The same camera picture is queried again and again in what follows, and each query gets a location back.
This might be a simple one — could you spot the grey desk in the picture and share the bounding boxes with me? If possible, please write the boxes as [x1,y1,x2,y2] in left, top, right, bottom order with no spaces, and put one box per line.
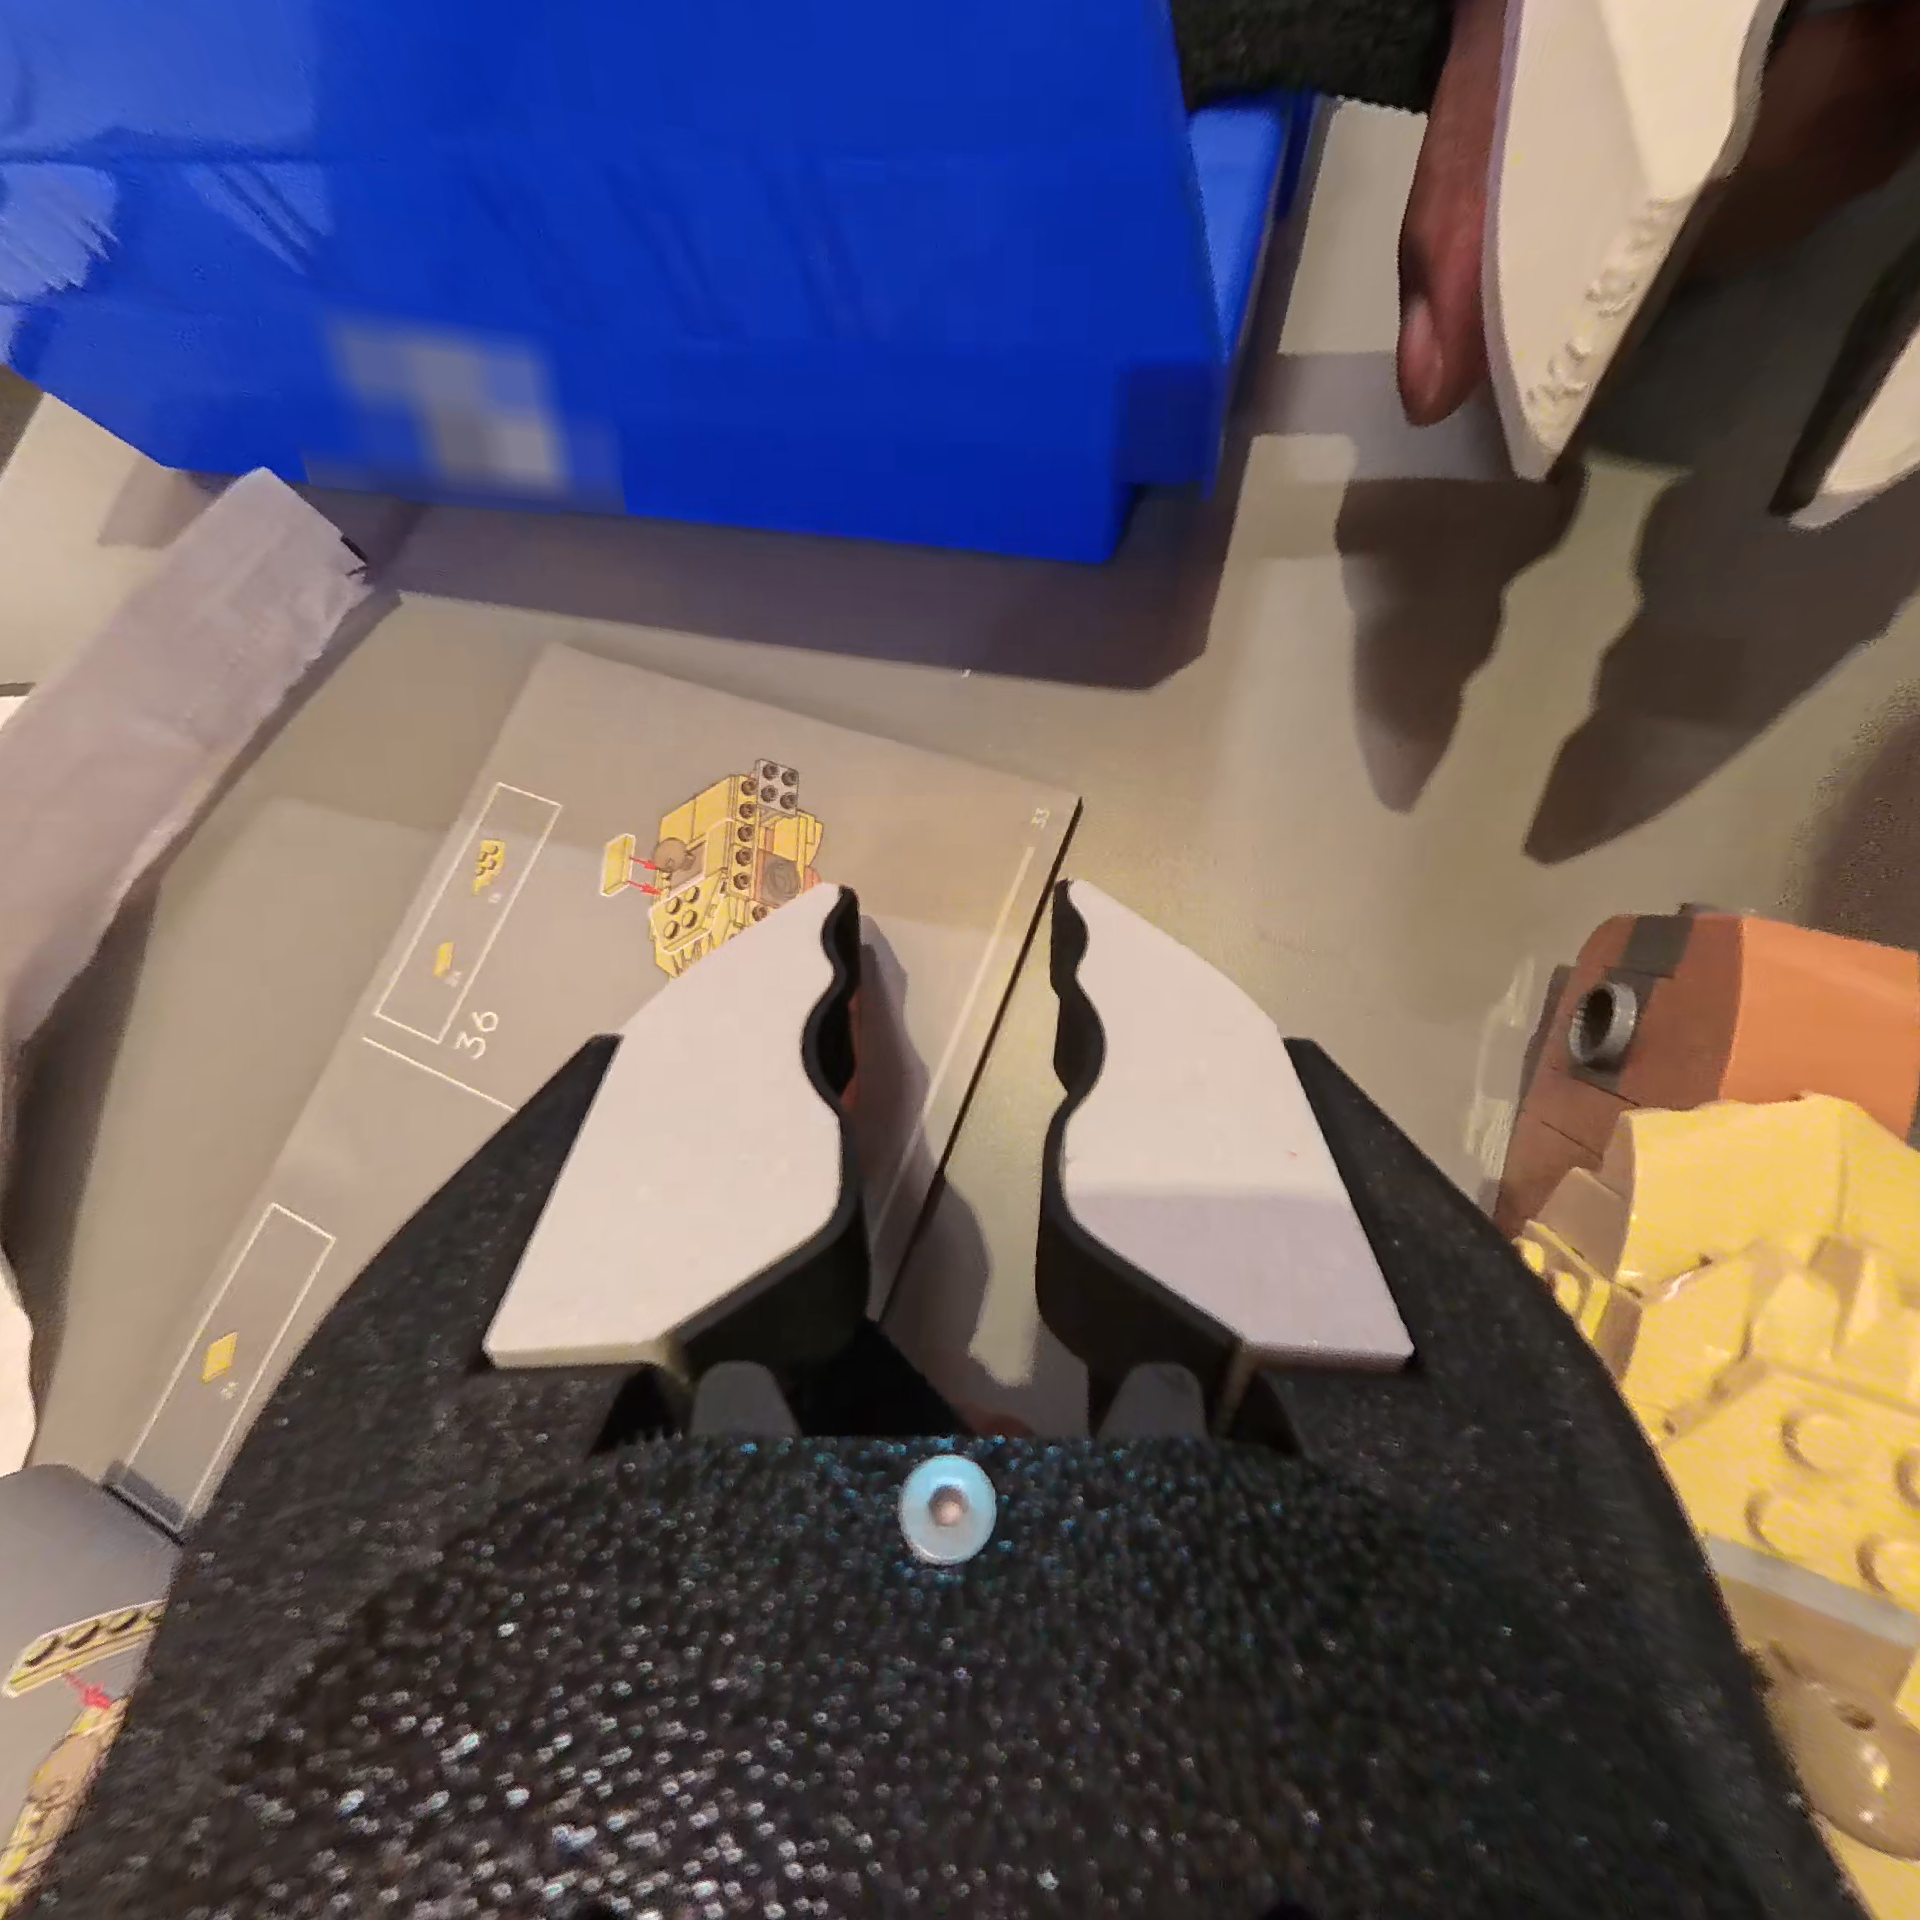
[0,91,1920,1561]

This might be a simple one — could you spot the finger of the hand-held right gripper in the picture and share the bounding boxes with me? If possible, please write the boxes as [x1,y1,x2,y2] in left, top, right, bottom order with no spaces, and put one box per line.
[1486,0,1792,485]
[1771,285,1920,533]

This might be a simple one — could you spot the grey instruction booklet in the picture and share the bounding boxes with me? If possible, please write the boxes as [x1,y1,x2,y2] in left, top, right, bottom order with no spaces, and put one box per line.
[0,641,1082,1864]

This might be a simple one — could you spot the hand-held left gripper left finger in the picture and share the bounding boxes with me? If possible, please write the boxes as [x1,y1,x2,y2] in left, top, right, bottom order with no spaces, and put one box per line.
[484,880,872,1377]

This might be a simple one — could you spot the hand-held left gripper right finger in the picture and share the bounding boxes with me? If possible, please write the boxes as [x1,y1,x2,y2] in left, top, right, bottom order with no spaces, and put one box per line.
[1040,878,1414,1377]

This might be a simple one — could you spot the tan brick model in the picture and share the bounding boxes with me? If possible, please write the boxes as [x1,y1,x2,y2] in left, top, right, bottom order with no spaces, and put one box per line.
[1493,902,1920,1868]

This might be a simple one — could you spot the blue plastic bin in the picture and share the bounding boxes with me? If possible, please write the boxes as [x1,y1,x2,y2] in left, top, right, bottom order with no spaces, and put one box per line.
[0,0,1312,572]

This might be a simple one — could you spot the person's right hand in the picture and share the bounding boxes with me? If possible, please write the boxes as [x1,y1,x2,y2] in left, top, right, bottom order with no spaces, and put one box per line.
[1392,0,1519,425]

